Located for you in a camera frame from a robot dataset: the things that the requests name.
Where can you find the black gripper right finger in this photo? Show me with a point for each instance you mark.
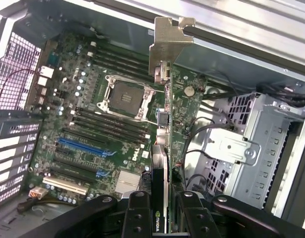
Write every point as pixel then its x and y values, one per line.
pixel 199 223

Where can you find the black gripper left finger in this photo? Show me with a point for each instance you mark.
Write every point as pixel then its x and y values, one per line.
pixel 137 223

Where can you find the silver chipset heatsink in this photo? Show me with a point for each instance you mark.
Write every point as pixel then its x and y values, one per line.
pixel 127 181

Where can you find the green motherboard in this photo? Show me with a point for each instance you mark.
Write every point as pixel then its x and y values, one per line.
pixel 117 158

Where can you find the white expansion slot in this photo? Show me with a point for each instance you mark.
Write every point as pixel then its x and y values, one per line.
pixel 66 186

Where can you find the blue expansion slot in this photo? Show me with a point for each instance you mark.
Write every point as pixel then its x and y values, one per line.
pixel 82 148

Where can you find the black RAM slot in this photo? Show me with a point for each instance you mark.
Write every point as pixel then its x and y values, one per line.
pixel 122 63
pixel 122 54
pixel 122 58
pixel 110 127
pixel 113 117
pixel 122 68
pixel 111 122

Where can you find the short black expansion slot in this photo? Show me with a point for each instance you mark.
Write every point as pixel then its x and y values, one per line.
pixel 62 152

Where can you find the perforated metal drive cage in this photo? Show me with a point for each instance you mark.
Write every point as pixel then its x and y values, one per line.
pixel 266 138

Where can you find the CPU socket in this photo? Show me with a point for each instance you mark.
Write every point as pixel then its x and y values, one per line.
pixel 125 96

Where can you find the coin cell battery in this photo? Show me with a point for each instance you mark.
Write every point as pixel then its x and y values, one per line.
pixel 189 91

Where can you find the metal rear port block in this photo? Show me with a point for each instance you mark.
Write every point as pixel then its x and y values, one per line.
pixel 46 72

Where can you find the blue serial port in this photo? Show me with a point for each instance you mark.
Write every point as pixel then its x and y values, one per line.
pixel 51 59

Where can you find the open grey PC case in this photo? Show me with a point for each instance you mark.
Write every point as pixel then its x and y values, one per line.
pixel 132 34

